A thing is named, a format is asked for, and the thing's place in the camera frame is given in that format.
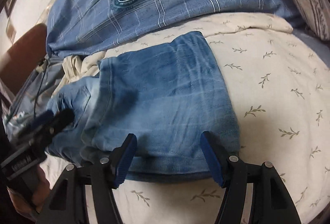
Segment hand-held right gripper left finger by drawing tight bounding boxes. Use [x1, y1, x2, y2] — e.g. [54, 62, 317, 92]
[38, 133, 138, 224]

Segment white power strip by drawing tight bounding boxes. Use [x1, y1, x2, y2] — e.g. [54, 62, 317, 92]
[35, 58, 49, 74]

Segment black power cable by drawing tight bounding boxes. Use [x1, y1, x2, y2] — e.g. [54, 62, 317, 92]
[32, 59, 49, 117]

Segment small wall picture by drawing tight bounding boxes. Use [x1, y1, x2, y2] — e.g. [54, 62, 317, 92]
[6, 18, 17, 38]

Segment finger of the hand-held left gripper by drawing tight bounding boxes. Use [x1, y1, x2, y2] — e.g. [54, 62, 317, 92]
[24, 110, 56, 134]
[48, 108, 76, 137]

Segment brown headboard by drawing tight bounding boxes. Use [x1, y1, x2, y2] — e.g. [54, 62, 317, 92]
[0, 23, 48, 96]

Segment cream leaf-print blanket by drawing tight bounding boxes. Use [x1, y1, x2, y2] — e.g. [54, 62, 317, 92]
[39, 13, 330, 224]

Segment blue denim pants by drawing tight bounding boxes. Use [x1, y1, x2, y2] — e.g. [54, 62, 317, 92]
[46, 31, 241, 183]

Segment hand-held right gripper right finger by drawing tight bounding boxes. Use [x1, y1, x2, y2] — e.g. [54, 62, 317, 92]
[200, 131, 302, 224]

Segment person's left hand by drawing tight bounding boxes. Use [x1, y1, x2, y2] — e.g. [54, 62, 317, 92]
[33, 167, 51, 212]

